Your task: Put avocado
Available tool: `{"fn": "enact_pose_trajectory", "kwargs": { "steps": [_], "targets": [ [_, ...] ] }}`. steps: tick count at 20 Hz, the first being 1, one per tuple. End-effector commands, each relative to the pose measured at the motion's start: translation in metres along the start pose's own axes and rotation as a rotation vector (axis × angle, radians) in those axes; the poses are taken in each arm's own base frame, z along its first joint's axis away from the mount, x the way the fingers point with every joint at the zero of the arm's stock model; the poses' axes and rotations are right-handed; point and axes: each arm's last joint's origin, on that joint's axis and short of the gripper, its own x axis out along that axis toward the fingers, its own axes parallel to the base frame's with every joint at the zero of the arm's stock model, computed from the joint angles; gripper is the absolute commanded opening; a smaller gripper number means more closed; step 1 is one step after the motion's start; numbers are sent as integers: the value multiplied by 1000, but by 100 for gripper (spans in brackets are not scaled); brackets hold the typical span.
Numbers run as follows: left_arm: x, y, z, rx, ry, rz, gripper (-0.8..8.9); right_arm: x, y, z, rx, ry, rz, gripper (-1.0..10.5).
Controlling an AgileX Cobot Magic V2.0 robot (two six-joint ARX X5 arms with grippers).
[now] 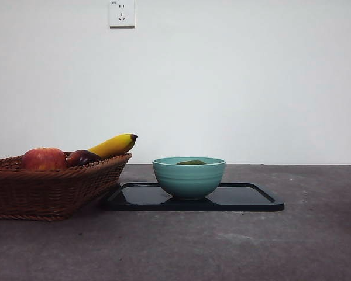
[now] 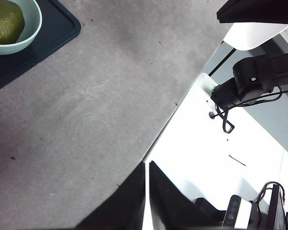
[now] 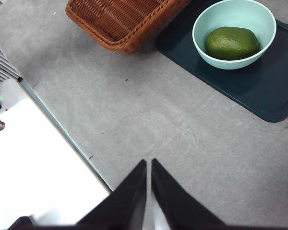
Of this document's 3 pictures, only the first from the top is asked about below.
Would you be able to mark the green avocado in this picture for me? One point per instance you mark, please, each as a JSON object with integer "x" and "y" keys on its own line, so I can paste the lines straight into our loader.
{"x": 190, "y": 162}

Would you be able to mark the teal ceramic bowl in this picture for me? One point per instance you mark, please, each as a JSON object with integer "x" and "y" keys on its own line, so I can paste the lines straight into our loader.
{"x": 188, "y": 181}

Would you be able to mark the yellow banana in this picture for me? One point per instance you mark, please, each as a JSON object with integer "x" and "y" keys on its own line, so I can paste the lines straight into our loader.
{"x": 114, "y": 146}

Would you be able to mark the black rectangular tray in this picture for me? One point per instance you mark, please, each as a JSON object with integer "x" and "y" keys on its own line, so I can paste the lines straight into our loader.
{"x": 245, "y": 199}

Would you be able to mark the dark red plum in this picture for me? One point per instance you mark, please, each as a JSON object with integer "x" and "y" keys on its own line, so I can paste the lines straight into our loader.
{"x": 82, "y": 159}

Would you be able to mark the red apple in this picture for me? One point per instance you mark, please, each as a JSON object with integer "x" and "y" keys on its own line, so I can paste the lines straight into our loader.
{"x": 44, "y": 158}

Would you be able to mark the brown wicker basket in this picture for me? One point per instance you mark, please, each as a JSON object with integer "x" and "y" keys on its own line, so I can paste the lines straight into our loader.
{"x": 46, "y": 193}

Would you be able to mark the white wall socket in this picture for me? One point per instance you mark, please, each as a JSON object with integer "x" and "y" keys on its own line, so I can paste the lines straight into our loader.
{"x": 122, "y": 14}

